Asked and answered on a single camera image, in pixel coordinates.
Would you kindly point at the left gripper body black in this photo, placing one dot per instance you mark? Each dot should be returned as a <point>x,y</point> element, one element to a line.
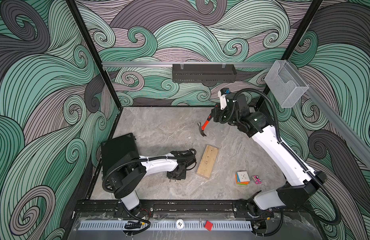
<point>181,176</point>

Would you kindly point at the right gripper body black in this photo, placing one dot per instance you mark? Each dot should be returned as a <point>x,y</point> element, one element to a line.
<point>223,116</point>

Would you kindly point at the claw hammer red black handle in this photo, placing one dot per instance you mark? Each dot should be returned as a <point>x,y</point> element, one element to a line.
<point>204,125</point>

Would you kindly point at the wooden block with nails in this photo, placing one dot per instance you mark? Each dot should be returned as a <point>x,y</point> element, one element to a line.
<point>207,162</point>

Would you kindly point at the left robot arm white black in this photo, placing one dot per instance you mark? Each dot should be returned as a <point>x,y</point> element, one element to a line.
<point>124,176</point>

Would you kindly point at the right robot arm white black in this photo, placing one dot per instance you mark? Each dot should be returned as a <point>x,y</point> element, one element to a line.
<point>302,181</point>

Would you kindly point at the white round knob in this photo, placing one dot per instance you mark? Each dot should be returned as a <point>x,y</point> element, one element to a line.
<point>179,224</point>

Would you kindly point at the small red cube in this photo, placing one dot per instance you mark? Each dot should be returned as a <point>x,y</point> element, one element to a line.
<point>208,225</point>

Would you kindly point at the colourful puzzle cube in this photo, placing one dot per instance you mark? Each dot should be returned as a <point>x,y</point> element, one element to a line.
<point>242,178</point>

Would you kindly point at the small pink toy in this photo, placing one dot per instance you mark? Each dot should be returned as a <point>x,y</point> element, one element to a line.
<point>256,180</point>

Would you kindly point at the black case on table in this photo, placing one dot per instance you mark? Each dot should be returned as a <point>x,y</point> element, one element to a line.
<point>118,151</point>

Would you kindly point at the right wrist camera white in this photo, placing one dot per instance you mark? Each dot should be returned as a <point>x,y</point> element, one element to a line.
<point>222,96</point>

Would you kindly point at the black perforated wall shelf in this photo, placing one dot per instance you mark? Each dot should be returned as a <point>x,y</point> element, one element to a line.
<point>204,73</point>

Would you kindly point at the aluminium rail back wall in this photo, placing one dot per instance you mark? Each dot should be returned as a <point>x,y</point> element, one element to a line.
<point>159,64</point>

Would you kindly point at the aluminium rail wall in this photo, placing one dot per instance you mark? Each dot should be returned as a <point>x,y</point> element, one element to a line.
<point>159,64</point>
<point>323,94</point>

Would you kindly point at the white slotted cable duct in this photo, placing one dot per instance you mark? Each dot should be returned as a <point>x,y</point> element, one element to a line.
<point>218,225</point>

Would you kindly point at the clear plastic wall bin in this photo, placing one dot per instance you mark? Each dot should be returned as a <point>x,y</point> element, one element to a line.
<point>286,83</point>

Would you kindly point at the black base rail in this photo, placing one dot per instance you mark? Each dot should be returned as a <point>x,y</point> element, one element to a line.
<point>157,208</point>

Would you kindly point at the aluminium rail right wall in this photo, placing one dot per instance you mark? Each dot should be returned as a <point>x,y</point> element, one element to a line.
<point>323,94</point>

